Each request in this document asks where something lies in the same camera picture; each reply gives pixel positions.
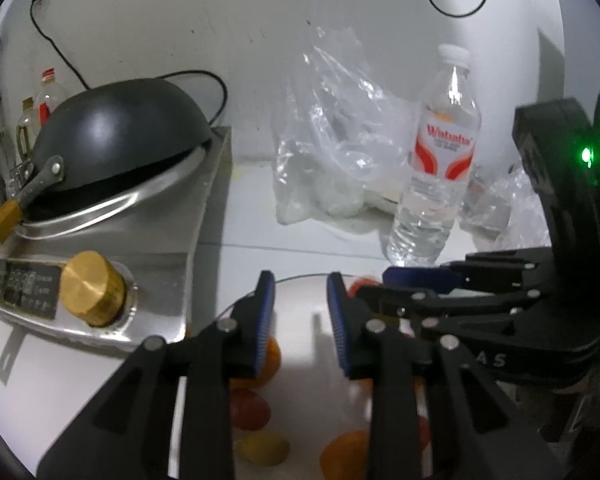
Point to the mandarin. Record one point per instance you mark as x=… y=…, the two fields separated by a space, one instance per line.
x=345 y=457
x=273 y=360

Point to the clear water bottle red label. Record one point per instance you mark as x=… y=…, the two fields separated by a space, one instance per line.
x=435 y=175

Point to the crumpled clear plastic wrap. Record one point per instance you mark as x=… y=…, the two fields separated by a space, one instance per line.
x=505 y=205

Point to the tall clear plastic bag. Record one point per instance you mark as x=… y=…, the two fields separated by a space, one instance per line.
x=330 y=150

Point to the dark oil bottle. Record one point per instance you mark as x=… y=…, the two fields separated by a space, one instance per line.
x=25 y=130

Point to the yellow-green round fruit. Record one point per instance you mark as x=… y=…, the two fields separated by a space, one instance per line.
x=262 y=449

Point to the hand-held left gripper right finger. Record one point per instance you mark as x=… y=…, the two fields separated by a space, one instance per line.
x=336 y=320

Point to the brass cooker knob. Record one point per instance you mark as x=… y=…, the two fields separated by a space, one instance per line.
x=91 y=290

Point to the steel induction cooker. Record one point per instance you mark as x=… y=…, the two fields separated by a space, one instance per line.
x=180 y=240

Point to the red cherry tomato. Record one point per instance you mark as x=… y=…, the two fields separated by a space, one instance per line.
x=353 y=290
x=250 y=410
x=423 y=432

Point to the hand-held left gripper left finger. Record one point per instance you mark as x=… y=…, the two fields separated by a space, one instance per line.
x=269 y=310

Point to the clear bottle with red label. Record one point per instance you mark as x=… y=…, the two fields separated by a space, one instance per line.
x=50 y=100

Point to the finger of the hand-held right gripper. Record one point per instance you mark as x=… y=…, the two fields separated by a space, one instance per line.
x=480 y=310
x=415 y=278

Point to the white plate with black rim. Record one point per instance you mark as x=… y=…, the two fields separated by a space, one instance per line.
x=305 y=360

